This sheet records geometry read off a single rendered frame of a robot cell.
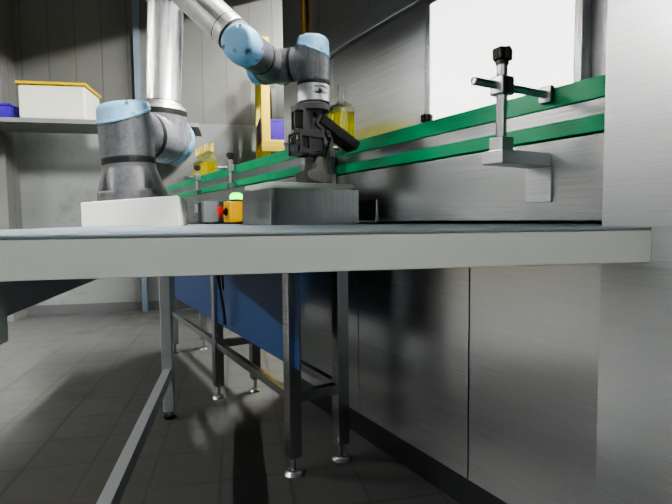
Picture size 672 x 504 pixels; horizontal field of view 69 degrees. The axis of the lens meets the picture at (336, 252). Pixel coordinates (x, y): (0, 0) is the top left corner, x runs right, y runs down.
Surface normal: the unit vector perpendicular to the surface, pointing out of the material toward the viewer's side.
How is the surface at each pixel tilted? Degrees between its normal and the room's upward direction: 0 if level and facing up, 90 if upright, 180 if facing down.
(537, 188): 90
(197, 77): 90
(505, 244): 90
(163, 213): 90
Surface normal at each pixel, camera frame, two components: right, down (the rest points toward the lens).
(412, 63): -0.86, 0.04
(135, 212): 0.20, 0.06
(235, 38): -0.28, 0.08
